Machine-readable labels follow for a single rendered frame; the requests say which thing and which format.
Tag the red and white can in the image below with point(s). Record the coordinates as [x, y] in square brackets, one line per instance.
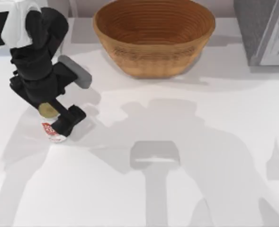
[47, 111]

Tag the brown woven basket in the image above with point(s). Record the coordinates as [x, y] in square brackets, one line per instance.
[153, 54]

